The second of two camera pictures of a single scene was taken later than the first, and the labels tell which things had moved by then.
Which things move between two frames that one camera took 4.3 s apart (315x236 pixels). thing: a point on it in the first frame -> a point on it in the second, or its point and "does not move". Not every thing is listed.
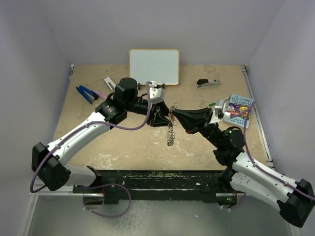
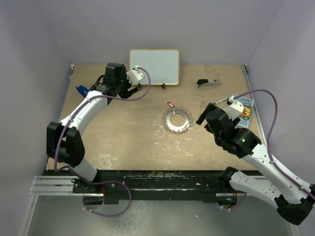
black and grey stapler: [206, 83] does not move
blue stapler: [88, 95] does not move
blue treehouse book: [236, 103] does not move
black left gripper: [159, 119] -> [131, 91]
